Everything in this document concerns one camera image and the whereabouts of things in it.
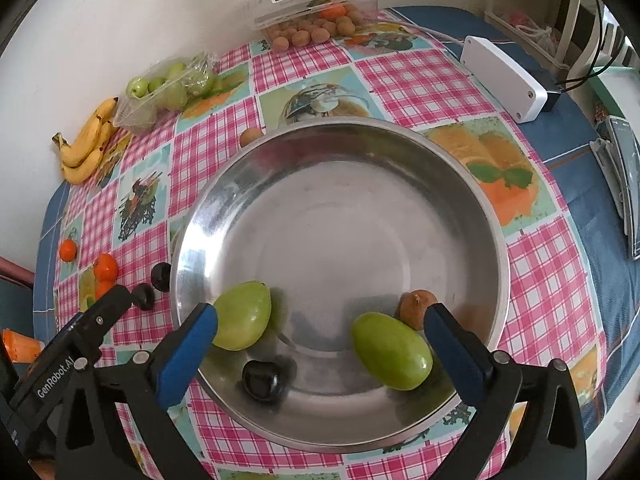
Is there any pile of green jujubes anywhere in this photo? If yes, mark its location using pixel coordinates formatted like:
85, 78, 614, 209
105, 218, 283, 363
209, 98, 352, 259
125, 61, 217, 111

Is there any large green mango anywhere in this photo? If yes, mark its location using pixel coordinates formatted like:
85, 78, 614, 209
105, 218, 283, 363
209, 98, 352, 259
350, 311, 434, 392

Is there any reddish wooden rail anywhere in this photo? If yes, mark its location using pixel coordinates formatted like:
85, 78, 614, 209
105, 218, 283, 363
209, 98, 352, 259
0, 255, 36, 288

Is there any black power adapter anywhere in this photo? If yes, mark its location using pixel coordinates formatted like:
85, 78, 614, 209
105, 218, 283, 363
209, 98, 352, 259
540, 77, 568, 113

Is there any orange and white cup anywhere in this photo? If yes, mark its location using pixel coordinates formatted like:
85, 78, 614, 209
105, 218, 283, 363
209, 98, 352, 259
0, 329, 43, 363

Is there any white mesh bag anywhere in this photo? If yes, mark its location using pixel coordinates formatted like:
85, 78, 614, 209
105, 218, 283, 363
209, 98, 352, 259
505, 10, 558, 56

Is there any white wooden shelf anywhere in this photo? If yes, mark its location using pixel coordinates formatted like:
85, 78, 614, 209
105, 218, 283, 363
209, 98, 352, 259
482, 0, 608, 73

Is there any large steel bowl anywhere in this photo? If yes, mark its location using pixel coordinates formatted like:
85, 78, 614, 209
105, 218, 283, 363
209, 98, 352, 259
170, 116, 511, 453

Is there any white lattice panel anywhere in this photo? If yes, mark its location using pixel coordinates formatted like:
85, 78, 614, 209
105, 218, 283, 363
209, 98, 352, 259
600, 7, 640, 68

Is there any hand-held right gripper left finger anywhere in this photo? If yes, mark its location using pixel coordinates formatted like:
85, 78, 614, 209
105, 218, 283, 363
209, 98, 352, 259
54, 303, 218, 480

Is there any clear plastic tray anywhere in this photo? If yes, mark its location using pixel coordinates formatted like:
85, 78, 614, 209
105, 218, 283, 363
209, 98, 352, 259
112, 50, 218, 133

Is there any grey plastic holder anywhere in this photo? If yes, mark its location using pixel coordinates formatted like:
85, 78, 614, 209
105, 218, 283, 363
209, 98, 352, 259
590, 137, 631, 236

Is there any blue plaid cloth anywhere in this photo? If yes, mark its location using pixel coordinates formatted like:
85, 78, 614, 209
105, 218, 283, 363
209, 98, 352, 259
0, 5, 640, 480

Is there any bunch of yellow bananas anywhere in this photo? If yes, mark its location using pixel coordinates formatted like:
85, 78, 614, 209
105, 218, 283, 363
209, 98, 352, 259
52, 96, 121, 185

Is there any white cable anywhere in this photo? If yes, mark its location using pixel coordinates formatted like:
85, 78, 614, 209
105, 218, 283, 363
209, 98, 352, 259
382, 17, 466, 47

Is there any pile of brown longans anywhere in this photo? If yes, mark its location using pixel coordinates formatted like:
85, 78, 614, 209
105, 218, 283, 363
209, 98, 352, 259
267, 7, 376, 52

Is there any dark purple plum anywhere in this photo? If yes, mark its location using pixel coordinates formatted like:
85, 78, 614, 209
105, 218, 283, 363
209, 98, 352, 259
151, 263, 173, 293
131, 283, 155, 312
242, 358, 285, 402

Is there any grey handheld device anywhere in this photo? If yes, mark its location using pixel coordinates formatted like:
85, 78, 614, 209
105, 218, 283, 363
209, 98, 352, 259
607, 115, 640, 261

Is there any green shallow box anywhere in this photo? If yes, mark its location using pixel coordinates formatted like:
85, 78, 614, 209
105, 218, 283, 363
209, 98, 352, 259
587, 62, 640, 131

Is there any black cable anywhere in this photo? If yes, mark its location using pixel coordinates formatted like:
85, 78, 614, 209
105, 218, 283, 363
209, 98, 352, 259
552, 0, 631, 91

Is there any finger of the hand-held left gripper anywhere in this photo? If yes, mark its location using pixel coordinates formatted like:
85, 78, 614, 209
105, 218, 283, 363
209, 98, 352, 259
39, 311, 92, 352
70, 285, 131, 367

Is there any large brown longan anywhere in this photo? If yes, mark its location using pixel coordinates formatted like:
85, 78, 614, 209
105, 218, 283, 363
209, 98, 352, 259
398, 290, 439, 332

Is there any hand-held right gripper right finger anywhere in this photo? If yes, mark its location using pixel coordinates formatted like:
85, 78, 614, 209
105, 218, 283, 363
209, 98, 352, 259
424, 303, 588, 480

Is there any white plastic device box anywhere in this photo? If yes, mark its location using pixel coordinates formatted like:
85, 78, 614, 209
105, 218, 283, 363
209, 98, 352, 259
461, 35, 548, 125

